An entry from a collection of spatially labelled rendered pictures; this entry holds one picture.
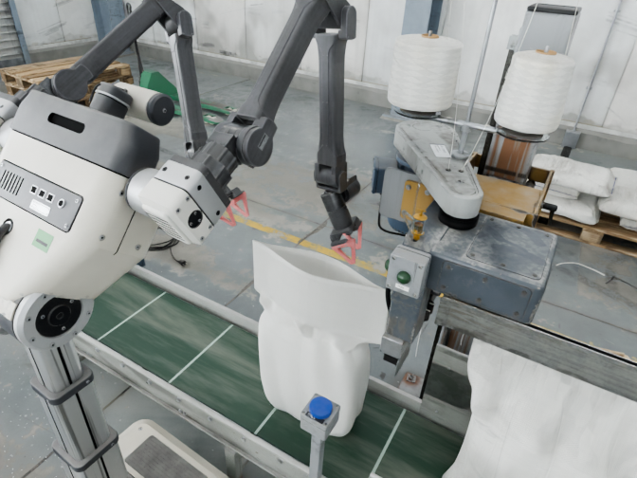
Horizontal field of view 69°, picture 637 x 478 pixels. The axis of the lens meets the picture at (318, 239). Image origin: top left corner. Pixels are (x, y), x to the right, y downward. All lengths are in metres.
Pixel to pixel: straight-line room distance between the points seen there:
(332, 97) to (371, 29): 5.48
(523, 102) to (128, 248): 0.88
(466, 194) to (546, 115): 0.24
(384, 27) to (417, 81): 5.38
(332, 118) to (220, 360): 1.21
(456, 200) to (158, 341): 1.49
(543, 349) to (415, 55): 0.76
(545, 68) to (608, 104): 5.03
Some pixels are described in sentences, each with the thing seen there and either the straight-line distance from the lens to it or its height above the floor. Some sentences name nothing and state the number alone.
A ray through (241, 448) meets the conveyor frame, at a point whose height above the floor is 0.30.
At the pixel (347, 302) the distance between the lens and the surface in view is 1.37.
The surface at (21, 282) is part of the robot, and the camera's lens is 1.04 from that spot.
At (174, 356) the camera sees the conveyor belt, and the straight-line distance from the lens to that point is 2.08.
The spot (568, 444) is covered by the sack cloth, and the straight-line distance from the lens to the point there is 1.40.
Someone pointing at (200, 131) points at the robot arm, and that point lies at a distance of 1.49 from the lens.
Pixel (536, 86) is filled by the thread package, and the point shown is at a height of 1.63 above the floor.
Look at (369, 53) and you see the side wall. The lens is 6.66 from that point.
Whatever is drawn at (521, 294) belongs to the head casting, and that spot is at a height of 1.31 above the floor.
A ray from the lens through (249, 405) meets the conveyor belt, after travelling 1.87.
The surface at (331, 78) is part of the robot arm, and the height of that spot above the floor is 1.60.
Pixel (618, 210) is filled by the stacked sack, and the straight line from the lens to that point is 4.02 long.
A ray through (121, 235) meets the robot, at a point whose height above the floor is 1.37.
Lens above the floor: 1.86
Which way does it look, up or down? 33 degrees down
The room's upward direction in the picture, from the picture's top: 3 degrees clockwise
